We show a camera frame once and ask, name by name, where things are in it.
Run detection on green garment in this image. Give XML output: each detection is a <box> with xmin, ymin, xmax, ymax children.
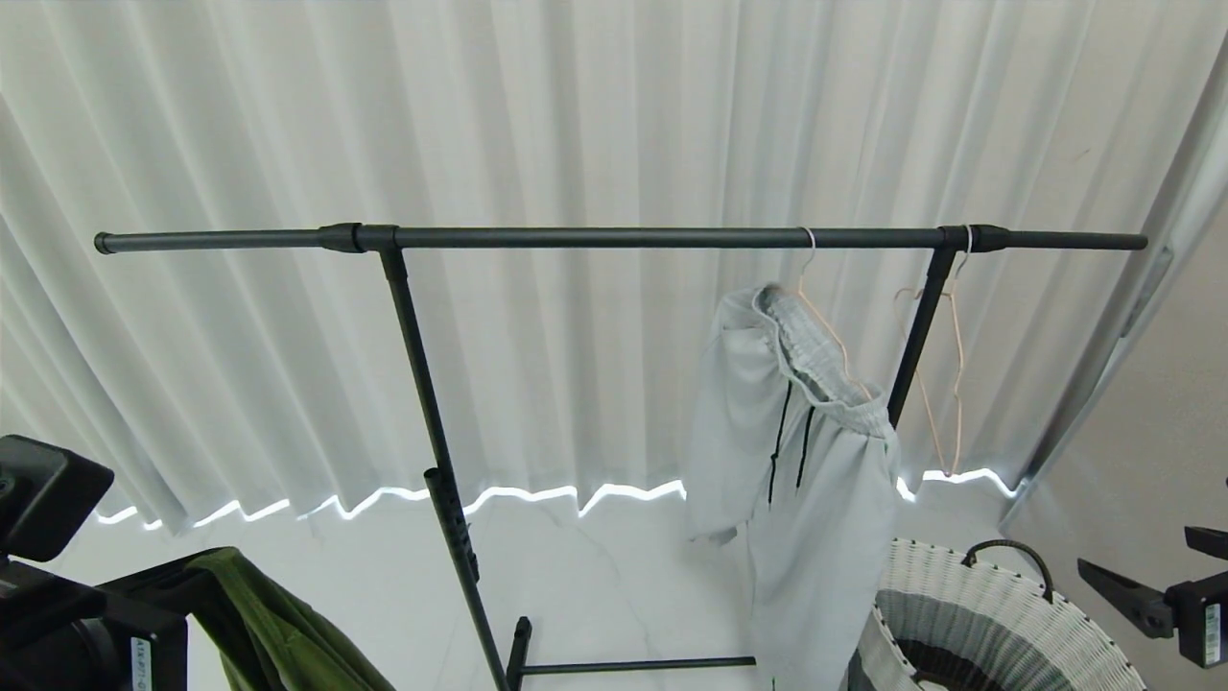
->
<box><xmin>187</xmin><ymin>547</ymin><xmax>396</xmax><ymax>691</ymax></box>

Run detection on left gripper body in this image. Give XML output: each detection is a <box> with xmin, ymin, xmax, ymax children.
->
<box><xmin>14</xmin><ymin>600</ymin><xmax>190</xmax><ymax>691</ymax></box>

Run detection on pink clothes hanger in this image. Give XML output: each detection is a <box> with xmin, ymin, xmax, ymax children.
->
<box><xmin>894</xmin><ymin>251</ymin><xmax>968</xmax><ymax>479</ymax></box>
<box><xmin>794</xmin><ymin>228</ymin><xmax>876</xmax><ymax>404</ymax></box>

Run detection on black clothes rack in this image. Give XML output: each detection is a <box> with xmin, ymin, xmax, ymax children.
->
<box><xmin>94</xmin><ymin>223</ymin><xmax>1149</xmax><ymax>691</ymax></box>

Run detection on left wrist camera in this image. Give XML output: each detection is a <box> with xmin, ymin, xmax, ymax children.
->
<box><xmin>0</xmin><ymin>435</ymin><xmax>116</xmax><ymax>625</ymax></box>

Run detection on white curtain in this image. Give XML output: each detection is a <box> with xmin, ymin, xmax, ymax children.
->
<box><xmin>0</xmin><ymin>0</ymin><xmax>1228</xmax><ymax>534</ymax></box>

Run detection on white laundry basket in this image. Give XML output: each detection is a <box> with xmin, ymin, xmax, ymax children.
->
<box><xmin>844</xmin><ymin>539</ymin><xmax>1147</xmax><ymax>691</ymax></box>

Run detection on pale grey shorts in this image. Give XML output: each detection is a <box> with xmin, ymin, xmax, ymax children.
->
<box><xmin>683</xmin><ymin>283</ymin><xmax>903</xmax><ymax>691</ymax></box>

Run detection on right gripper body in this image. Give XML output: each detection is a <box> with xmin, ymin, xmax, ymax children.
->
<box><xmin>1164</xmin><ymin>569</ymin><xmax>1228</xmax><ymax>670</ymax></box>

